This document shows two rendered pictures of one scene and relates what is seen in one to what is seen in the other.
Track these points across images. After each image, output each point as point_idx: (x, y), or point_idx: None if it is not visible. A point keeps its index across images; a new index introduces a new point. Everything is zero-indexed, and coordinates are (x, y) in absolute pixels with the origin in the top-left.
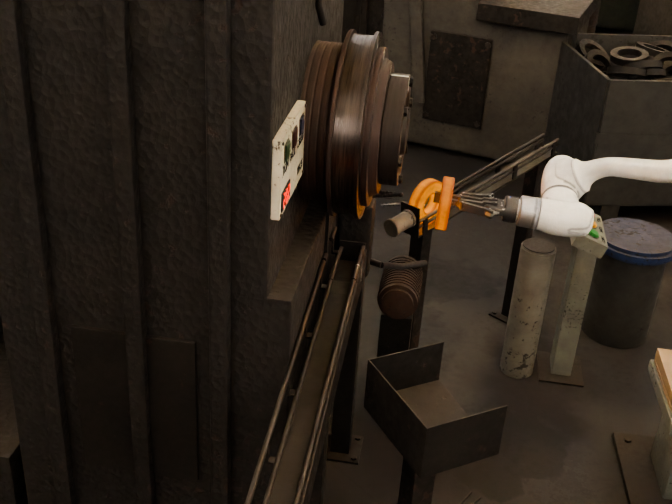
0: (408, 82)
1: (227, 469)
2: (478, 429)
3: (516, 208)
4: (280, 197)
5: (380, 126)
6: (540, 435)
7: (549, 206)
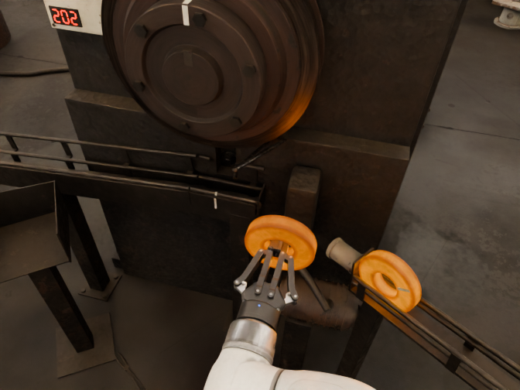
0: (175, 8)
1: None
2: None
3: (238, 315)
4: (46, 7)
5: (124, 26)
6: None
7: (225, 359)
